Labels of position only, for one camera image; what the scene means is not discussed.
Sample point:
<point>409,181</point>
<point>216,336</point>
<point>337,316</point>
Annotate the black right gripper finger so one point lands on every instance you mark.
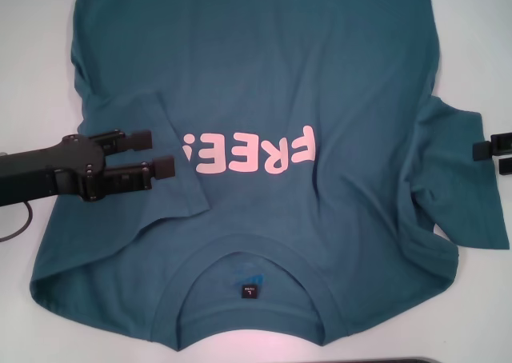
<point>506,167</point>
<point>484,151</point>

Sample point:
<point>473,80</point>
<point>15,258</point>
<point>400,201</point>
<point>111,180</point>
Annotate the teal T-shirt with pink print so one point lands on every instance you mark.
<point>256,79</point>

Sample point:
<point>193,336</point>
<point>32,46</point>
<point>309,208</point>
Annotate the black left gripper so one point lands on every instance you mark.
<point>48,171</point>

